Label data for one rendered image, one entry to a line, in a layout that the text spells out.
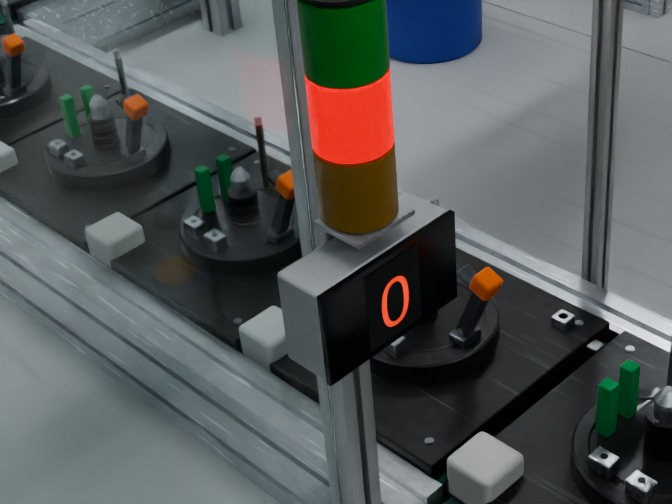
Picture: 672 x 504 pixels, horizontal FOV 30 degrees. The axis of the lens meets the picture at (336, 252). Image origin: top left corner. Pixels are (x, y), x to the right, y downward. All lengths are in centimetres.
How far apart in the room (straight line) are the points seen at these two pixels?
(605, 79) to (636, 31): 78
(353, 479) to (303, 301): 22
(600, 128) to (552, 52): 70
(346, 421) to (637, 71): 100
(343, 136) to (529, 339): 45
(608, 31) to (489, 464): 38
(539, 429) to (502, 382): 6
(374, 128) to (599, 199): 50
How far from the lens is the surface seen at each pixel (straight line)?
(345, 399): 89
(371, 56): 71
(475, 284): 104
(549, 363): 111
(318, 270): 77
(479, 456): 100
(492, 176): 156
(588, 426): 103
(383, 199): 76
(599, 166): 118
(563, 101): 172
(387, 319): 81
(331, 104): 72
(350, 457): 93
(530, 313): 116
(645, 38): 189
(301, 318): 78
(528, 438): 104
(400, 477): 103
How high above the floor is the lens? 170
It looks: 36 degrees down
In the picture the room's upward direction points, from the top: 6 degrees counter-clockwise
